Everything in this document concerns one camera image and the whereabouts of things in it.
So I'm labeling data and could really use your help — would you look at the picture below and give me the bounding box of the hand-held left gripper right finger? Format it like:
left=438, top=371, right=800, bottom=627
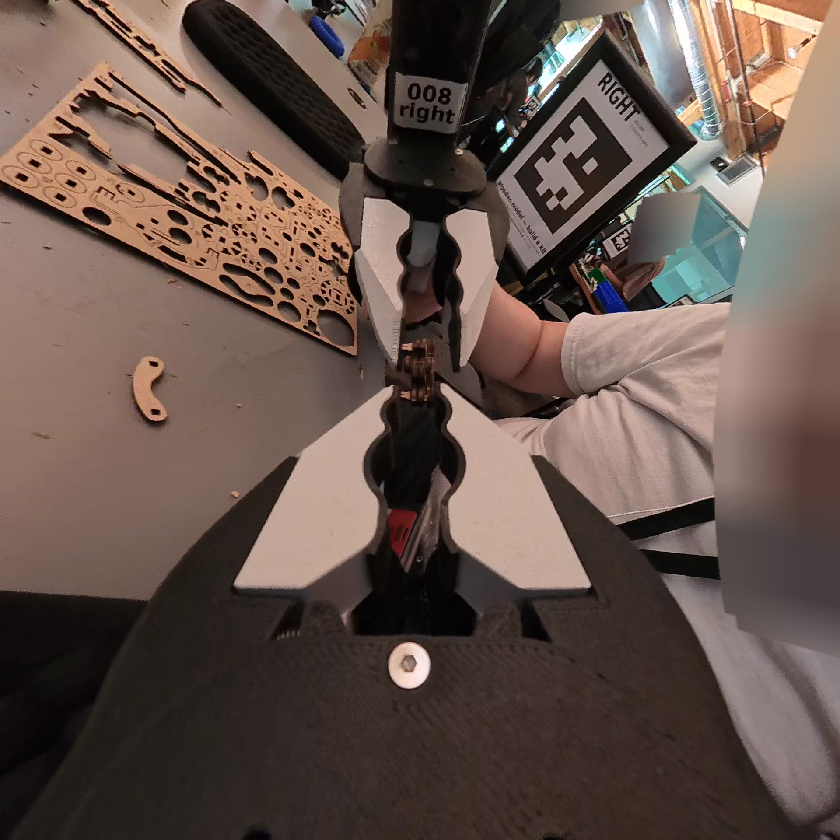
left=435, top=384, right=592, bottom=623

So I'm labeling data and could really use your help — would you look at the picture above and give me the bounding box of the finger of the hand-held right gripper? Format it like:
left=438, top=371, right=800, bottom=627
left=441, top=207, right=496, bottom=371
left=353, top=197, right=413, bottom=368

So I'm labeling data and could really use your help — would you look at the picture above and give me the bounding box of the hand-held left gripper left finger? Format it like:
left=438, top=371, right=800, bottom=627
left=234, top=386, right=396, bottom=626

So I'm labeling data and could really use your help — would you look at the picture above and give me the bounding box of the small wooden gear assembly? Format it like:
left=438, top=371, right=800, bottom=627
left=398, top=338, right=439, bottom=403

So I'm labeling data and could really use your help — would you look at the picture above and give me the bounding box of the person's right forearm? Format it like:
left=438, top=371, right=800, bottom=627
left=469, top=282, right=572, bottom=398

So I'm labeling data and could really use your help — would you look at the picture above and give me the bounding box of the curved wooden link piece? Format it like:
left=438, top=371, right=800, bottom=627
left=131, top=356, right=169, bottom=424

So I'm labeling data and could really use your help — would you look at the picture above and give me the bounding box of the laser-cut plywood parts sheet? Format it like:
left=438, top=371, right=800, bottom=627
left=0, top=62, right=361, bottom=357

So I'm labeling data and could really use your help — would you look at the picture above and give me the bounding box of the person's right hand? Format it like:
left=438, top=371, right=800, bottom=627
left=403, top=289, right=446, bottom=329

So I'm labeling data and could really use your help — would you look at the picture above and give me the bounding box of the orange printed carton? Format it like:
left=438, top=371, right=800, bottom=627
left=348, top=13, right=395, bottom=86

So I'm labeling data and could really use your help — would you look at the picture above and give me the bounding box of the clear badge holder red card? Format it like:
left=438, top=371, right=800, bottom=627
left=387, top=479, right=447, bottom=572

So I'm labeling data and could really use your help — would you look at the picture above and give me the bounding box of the blue plastic object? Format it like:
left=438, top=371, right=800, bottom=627
left=308, top=13, right=345, bottom=56

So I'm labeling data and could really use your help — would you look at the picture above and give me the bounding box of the black framed tag sign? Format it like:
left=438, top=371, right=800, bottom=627
left=489, top=29, right=698, bottom=286

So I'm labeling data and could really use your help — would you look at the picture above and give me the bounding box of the black mesh wrist pad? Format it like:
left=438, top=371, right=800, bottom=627
left=182, top=0, right=366, bottom=181

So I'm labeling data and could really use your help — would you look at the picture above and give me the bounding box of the teal glass partition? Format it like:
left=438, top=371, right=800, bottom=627
left=656, top=187, right=749, bottom=306

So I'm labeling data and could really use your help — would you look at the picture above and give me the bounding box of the black lanyard strap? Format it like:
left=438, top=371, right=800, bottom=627
left=610, top=497, right=721, bottom=581

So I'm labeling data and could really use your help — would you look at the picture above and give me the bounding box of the silver ventilation duct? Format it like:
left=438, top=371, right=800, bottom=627
left=646, top=0, right=723, bottom=142

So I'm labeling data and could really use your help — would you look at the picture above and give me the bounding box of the leftover plywood sheet frame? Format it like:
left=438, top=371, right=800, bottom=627
left=69, top=0, right=224, bottom=107

